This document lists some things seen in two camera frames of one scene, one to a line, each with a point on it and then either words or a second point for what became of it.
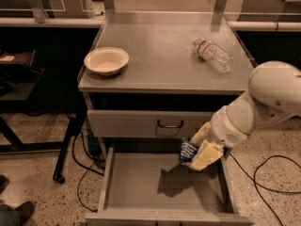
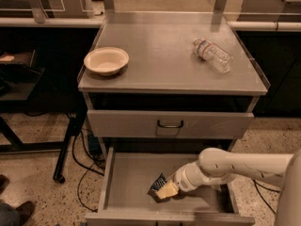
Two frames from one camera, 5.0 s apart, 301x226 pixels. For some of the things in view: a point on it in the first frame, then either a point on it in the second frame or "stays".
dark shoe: x=23 y=211 stays
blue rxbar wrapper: x=187 y=151 → x=158 y=183
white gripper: x=223 y=128 → x=182 y=177
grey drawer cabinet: x=152 y=81 stays
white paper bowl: x=107 y=60 stays
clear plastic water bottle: x=213 y=55 stays
